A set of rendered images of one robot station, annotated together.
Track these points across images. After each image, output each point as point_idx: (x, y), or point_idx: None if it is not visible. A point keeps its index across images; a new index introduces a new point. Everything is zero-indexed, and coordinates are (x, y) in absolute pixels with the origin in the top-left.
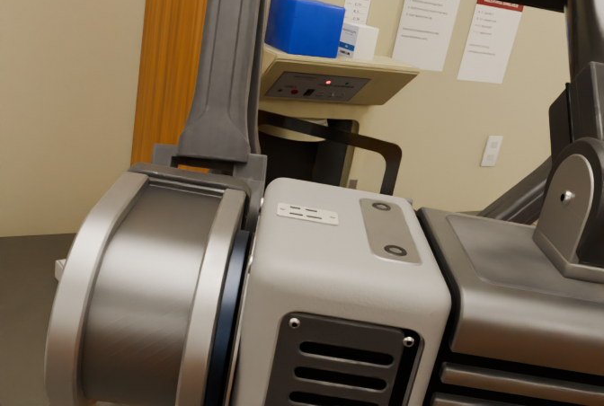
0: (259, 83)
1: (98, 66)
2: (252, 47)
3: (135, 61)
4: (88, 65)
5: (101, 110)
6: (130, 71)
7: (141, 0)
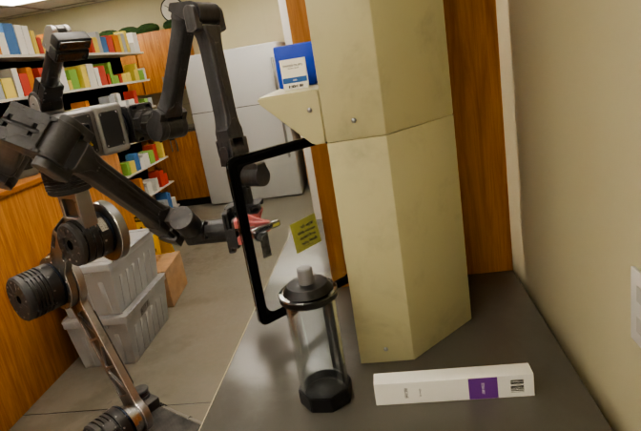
0: (212, 95)
1: (505, 109)
2: (165, 77)
3: (512, 106)
4: (503, 108)
5: (508, 149)
6: (512, 115)
7: (509, 48)
